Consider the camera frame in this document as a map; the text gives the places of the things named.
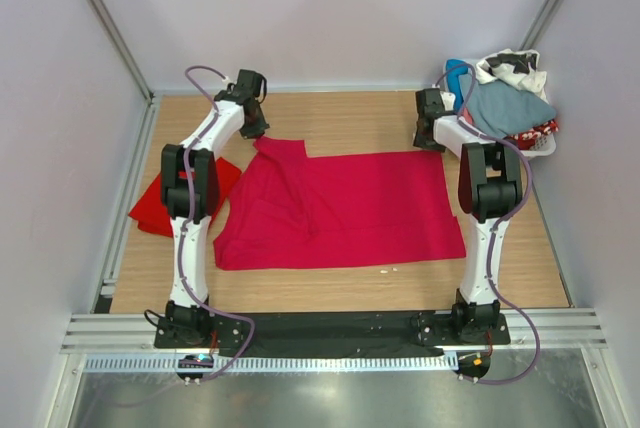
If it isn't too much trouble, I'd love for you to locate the magenta t shirt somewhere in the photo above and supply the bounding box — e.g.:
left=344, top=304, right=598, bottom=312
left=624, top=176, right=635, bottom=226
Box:
left=214, top=137, right=466, bottom=271

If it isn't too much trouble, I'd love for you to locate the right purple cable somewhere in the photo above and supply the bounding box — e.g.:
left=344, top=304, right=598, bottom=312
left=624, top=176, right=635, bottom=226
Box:
left=432, top=63, right=542, bottom=387

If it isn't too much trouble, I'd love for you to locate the white black patterned shirt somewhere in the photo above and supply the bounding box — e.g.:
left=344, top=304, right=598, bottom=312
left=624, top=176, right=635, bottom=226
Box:
left=473, top=49, right=547, bottom=99

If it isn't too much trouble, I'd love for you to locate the bright blue shirt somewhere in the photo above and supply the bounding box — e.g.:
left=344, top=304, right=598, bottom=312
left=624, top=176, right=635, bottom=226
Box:
left=444, top=58, right=471, bottom=112

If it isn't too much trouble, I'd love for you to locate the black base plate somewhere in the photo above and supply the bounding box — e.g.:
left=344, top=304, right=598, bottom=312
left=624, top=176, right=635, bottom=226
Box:
left=154, top=310, right=511, bottom=359

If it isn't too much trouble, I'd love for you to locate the white laundry basket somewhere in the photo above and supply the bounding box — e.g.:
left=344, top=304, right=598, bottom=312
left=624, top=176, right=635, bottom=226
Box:
left=440, top=59, right=556, bottom=158

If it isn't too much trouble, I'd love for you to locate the red white patterned shirt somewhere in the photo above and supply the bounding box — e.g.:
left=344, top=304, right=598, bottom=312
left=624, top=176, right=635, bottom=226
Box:
left=508, top=119, right=559, bottom=151

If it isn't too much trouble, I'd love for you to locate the folded red t shirt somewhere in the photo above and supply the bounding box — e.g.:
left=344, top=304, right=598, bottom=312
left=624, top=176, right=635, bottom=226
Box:
left=128, top=158, right=242, bottom=238

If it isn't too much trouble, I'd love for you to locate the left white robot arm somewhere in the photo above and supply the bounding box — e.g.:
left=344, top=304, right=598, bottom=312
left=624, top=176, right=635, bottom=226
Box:
left=154, top=65, right=269, bottom=348

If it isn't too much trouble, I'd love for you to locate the slotted cable duct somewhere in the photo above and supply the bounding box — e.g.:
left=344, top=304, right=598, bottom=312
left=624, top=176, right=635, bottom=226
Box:
left=84, top=352, right=458, bottom=375

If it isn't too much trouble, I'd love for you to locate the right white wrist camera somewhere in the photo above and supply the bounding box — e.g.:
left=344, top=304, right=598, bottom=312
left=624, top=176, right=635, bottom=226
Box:
left=440, top=91, right=456, bottom=112

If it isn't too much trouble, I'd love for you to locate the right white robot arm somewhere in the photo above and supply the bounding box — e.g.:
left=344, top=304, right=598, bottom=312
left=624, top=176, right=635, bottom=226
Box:
left=413, top=87, right=524, bottom=345

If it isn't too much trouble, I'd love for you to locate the grey blue t shirt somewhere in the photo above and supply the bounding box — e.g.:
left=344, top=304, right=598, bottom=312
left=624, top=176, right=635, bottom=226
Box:
left=458, top=74, right=557, bottom=138

